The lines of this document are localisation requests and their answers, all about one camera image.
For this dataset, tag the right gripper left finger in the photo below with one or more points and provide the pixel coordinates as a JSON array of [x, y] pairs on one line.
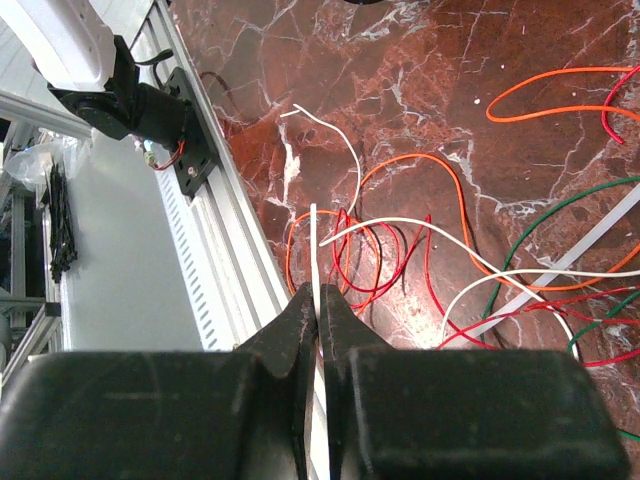
[[241, 414]]

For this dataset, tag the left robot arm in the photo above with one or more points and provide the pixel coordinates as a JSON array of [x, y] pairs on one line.
[[92, 73]]

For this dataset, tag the long white zip tie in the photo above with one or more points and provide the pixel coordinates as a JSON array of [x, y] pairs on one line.
[[476, 329]]

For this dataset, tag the clear plastic bag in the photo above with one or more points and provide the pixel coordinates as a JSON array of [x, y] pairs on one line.
[[31, 167]]

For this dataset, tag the aluminium front rail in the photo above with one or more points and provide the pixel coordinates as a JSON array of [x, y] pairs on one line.
[[249, 283]]

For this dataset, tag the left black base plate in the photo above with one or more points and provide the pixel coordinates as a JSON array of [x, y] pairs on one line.
[[200, 155]]

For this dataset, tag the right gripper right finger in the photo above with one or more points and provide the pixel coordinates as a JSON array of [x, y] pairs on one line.
[[458, 414]]

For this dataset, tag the small circuit board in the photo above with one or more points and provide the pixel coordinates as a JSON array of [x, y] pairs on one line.
[[150, 158]]

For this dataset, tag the slotted grey cable duct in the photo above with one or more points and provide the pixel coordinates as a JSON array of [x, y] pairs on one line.
[[196, 273]]

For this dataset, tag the black zip tie bundle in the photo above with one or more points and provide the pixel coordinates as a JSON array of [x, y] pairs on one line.
[[62, 239]]

